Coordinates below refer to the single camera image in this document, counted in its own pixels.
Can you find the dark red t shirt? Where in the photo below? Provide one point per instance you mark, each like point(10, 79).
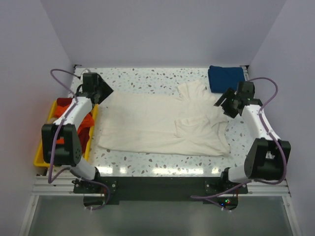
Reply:
point(64, 102)

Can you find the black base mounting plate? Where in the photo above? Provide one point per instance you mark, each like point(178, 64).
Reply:
point(113, 190)

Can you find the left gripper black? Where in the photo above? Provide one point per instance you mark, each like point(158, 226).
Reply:
point(107, 90)

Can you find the folded blue t shirt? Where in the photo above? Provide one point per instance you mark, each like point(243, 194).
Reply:
point(223, 78)

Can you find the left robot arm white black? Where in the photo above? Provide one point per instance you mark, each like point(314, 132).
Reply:
point(61, 146)

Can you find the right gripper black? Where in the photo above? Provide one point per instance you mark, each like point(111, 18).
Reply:
point(228, 111)

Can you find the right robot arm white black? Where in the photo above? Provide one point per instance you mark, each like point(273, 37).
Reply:
point(266, 161)

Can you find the cream white t shirt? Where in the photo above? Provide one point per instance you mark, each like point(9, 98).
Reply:
point(187, 124)

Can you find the orange t shirt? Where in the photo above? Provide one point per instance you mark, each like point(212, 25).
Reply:
point(84, 129)

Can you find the aluminium frame rail front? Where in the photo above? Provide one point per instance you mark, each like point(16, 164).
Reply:
point(63, 186)

